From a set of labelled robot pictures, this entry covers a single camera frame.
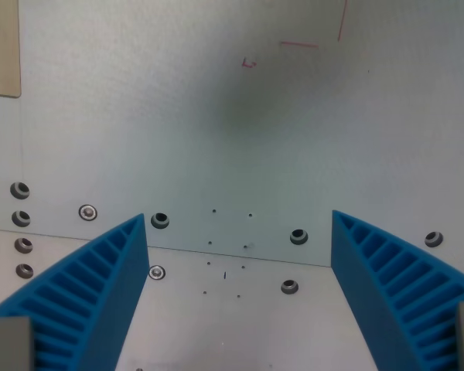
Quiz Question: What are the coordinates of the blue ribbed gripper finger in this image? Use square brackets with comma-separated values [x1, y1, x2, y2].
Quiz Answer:
[0, 213, 151, 371]
[330, 209, 464, 371]

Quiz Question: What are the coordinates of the light wooden board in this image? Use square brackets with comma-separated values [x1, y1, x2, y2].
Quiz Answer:
[0, 0, 22, 98]

